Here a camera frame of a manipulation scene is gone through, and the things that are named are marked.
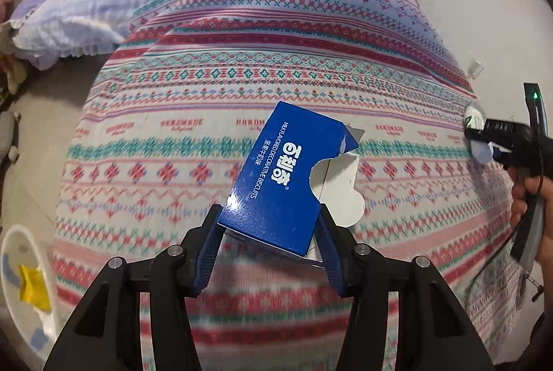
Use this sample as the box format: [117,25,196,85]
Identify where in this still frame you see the white patterned trash bin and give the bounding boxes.
[1,224,62,363]

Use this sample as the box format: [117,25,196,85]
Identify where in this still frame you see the right hand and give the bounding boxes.
[508,167,553,268]

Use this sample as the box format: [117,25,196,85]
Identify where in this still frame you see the yellow snack box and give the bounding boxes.
[19,264,51,313]

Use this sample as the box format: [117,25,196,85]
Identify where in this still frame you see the pink plush doll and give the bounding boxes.
[0,0,13,23]

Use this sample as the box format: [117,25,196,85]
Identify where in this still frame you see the dark blue biscuit box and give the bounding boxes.
[217,102,363,257]

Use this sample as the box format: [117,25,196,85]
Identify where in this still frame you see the grey office chair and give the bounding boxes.
[0,111,21,163]

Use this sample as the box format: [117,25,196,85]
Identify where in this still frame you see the patterned knit blanket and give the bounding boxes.
[54,0,519,355]

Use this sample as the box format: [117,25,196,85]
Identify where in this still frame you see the white wall charger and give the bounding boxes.
[467,58,486,80]

